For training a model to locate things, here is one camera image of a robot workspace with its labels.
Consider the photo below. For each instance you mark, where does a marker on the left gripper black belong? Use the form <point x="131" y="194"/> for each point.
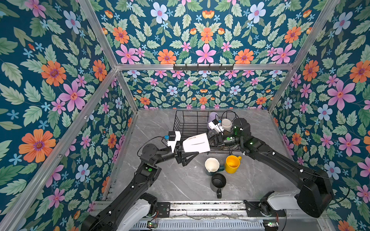
<point x="180" y="158"/>

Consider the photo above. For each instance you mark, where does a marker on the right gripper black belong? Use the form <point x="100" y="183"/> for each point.
<point x="219" y="140"/>

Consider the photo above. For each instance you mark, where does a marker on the white mug red inside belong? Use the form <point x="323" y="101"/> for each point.
<point x="227" y="125"/>

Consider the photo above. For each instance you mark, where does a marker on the white ceramic mug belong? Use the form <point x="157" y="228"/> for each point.
<point x="198" y="143"/>

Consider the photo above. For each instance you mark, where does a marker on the yellow mug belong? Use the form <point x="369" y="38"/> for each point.
<point x="232" y="164"/>

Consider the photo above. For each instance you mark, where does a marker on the lavender plastic cup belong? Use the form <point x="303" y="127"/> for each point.
<point x="212" y="116"/>

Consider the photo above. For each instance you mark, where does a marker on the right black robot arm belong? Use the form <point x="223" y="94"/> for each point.
<point x="314" y="188"/>

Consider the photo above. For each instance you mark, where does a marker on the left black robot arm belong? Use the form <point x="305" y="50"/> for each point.
<point x="134" y="203"/>

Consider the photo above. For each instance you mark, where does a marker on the cream mug green outside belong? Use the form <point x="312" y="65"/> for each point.
<point x="212" y="166"/>

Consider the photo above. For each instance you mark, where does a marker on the black mug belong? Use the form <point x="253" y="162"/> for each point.
<point x="218" y="182"/>

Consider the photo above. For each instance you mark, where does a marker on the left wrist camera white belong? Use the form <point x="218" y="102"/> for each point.
<point x="173" y="138"/>

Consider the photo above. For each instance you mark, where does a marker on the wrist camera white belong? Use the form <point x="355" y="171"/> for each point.
<point x="173" y="138"/>
<point x="216" y="125"/>

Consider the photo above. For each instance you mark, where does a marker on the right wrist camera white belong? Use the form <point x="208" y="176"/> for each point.
<point x="216" y="125"/>

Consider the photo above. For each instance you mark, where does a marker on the black wire dish rack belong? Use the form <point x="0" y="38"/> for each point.
<point x="191" y="123"/>

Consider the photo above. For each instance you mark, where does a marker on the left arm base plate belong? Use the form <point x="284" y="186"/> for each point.
<point x="160" y="210"/>

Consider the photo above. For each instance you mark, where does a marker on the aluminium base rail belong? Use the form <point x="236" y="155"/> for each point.
<point x="221" y="215"/>

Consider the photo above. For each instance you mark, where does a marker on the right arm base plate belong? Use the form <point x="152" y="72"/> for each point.
<point x="259" y="209"/>

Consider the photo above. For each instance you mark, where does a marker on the metal hook rail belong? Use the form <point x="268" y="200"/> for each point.
<point x="203" y="67"/>

